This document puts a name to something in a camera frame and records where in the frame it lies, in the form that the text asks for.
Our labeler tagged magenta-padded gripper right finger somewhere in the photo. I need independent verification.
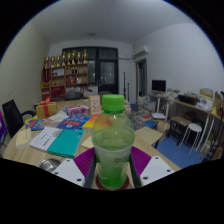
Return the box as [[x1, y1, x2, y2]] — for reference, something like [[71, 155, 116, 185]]
[[128, 145, 176, 189]]

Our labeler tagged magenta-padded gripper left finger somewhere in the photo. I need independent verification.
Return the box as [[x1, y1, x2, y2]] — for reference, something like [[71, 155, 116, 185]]
[[51, 146, 98, 190]]

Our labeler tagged green drink bottle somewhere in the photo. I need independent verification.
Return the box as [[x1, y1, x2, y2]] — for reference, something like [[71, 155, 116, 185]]
[[90, 94, 136, 191]]

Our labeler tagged beige envelope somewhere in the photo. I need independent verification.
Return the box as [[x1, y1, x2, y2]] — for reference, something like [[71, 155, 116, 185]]
[[80, 134, 96, 151], [15, 127, 33, 149]]

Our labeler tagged flat round red coaster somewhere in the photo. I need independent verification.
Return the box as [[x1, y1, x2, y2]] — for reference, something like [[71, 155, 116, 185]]
[[95, 174, 130, 192]]

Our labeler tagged teal book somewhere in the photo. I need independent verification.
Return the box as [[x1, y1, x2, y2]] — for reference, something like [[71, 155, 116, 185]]
[[46, 128, 86, 159]]

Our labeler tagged low wooden side table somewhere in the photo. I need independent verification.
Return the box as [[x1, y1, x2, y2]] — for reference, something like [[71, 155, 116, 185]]
[[134, 125, 164, 147]]

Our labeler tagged small steel cup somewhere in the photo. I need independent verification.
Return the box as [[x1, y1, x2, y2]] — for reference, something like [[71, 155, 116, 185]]
[[39, 158, 63, 173]]

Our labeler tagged orange yellow book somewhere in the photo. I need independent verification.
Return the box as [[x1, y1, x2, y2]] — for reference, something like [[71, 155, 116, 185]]
[[81, 114, 101, 129]]

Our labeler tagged white book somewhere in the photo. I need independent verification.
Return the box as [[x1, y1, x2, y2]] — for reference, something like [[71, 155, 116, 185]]
[[28, 126, 64, 153]]

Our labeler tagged white paper sheet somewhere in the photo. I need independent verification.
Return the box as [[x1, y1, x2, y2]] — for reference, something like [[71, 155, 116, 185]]
[[46, 111, 70, 123]]

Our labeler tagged pink box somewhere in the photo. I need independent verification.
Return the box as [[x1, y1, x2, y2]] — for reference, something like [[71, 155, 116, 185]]
[[65, 104, 90, 116]]

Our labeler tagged pile of books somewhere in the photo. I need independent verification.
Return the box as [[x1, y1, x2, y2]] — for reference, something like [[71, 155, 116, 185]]
[[134, 95, 158, 116]]

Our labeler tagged pink flower bouquet pot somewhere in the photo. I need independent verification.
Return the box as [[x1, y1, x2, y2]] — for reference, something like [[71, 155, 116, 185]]
[[123, 99, 133, 116]]

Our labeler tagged small wooden-top bench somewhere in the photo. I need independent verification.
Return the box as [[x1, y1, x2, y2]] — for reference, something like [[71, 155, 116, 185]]
[[169, 115, 193, 138]]

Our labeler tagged small standing card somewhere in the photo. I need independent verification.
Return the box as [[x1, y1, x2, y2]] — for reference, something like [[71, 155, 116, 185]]
[[88, 94, 103, 117]]

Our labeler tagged white round stool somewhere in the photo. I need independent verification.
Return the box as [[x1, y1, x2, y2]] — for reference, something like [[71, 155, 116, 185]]
[[179, 122, 203, 157]]

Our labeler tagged blue red patterned book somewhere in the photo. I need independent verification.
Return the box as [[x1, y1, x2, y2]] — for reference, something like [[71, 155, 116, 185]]
[[24, 118, 48, 132]]

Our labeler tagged yellow gift box red ribbon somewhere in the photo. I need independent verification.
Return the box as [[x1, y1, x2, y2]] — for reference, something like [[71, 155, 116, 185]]
[[35, 97, 59, 120]]

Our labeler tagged white desk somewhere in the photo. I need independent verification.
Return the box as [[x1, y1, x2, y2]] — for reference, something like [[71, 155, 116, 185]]
[[148, 91, 173, 116]]

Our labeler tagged yellow paper sheet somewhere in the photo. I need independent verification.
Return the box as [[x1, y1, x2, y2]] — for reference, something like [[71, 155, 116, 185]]
[[23, 114, 38, 124]]

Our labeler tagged brown chair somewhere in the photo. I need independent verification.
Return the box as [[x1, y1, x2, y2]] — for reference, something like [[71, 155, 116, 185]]
[[98, 90, 113, 98]]

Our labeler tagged long wooden side desk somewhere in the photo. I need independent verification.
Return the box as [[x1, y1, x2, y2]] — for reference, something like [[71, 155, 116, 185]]
[[166, 98, 224, 158]]

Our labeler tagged black thin stand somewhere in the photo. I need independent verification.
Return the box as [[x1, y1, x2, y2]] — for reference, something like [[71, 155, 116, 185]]
[[122, 71, 132, 101]]

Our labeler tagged black printer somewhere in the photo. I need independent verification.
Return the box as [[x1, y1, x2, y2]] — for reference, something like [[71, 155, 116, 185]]
[[177, 94, 200, 106]]

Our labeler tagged black computer monitor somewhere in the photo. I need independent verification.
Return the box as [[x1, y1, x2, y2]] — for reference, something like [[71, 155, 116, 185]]
[[151, 79, 167, 94]]

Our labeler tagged black office chair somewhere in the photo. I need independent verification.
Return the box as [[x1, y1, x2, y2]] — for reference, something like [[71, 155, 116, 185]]
[[1, 98, 37, 138]]

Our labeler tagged wooden shelf unit with trophies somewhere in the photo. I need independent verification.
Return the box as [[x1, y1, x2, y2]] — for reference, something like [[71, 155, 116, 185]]
[[40, 49, 90, 101]]

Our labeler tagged white air conditioner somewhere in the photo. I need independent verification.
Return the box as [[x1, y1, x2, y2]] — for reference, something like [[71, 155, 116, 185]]
[[133, 44, 150, 58]]

